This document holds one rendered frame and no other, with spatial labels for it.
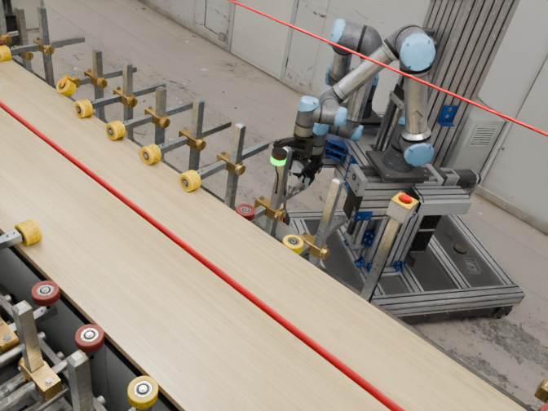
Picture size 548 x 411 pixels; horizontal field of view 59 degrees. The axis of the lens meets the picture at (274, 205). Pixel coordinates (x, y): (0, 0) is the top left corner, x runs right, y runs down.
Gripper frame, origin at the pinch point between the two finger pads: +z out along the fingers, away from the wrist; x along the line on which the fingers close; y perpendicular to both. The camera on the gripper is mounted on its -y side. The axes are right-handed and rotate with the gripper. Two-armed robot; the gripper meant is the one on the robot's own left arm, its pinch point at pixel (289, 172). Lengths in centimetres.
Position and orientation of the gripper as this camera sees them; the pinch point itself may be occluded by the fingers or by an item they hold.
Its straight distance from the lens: 211.5
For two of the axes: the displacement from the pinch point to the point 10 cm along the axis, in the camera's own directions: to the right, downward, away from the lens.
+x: 3.3, -5.3, 7.8
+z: -1.5, 7.9, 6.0
